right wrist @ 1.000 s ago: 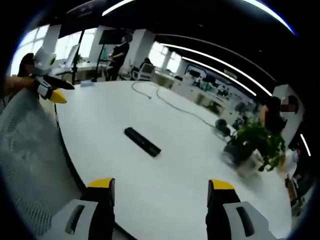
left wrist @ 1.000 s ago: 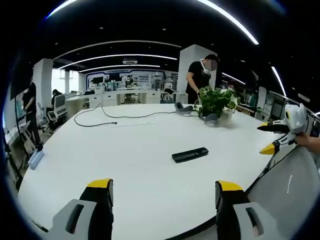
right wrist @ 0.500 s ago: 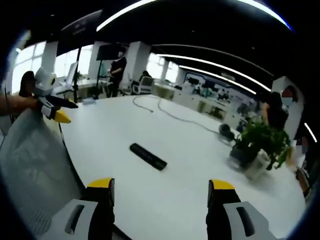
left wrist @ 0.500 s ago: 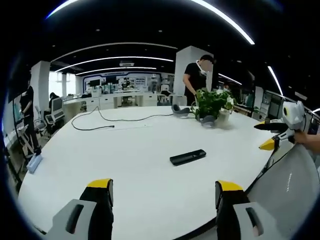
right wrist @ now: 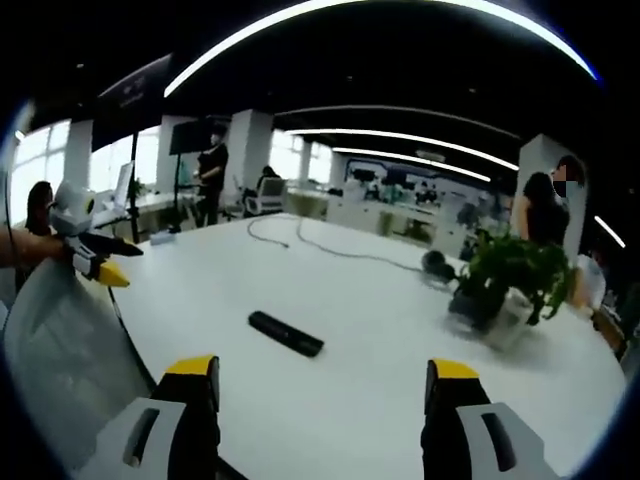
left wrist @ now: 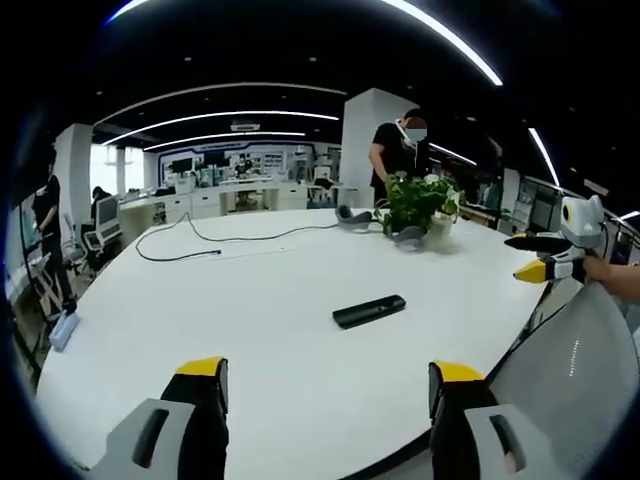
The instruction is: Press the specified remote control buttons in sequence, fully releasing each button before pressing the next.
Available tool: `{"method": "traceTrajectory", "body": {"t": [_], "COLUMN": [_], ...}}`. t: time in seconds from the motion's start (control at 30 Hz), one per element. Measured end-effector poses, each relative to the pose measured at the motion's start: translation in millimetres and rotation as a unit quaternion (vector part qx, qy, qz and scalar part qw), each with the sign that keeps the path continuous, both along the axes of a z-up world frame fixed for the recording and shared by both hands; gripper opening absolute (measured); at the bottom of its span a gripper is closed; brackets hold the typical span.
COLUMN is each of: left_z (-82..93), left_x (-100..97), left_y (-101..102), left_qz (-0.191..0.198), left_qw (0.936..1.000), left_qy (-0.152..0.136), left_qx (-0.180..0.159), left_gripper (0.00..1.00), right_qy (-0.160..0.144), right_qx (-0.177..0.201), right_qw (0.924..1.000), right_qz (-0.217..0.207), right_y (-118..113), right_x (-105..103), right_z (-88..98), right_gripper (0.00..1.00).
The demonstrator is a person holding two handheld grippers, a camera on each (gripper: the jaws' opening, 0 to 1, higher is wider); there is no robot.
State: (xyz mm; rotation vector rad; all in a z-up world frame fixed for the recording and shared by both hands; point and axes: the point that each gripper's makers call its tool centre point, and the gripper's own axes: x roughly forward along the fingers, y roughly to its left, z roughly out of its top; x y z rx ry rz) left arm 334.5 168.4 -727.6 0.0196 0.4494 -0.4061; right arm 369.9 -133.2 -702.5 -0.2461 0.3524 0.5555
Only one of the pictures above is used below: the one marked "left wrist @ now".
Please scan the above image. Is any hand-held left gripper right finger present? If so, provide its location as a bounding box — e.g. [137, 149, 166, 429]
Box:
[427, 360, 532, 480]

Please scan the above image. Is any black remote control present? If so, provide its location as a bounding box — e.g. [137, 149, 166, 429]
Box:
[332, 294, 407, 330]

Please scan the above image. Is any black cable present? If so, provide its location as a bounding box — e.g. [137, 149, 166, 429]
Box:
[135, 211, 341, 262]

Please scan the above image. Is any grey headset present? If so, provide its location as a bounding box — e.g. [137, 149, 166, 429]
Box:
[385, 224, 431, 252]
[334, 204, 374, 234]

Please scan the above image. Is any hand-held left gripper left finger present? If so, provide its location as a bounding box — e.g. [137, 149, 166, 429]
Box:
[88, 356, 231, 480]

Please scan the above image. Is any light blue tissue box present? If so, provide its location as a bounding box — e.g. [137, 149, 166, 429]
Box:
[48, 312, 81, 351]

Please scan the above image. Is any white office chair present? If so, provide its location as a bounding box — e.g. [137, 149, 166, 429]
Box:
[82, 195, 124, 264]

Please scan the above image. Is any green potted plant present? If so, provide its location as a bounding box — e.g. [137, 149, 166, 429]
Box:
[373, 170, 467, 251]

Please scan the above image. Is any white office desk row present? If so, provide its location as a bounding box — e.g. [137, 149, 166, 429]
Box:
[117, 177, 341, 226]

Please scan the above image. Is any white chair back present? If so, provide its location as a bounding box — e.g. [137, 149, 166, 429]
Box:
[487, 279, 640, 480]

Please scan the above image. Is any person's right hand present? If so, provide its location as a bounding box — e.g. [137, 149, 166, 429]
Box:
[583, 253, 632, 300]

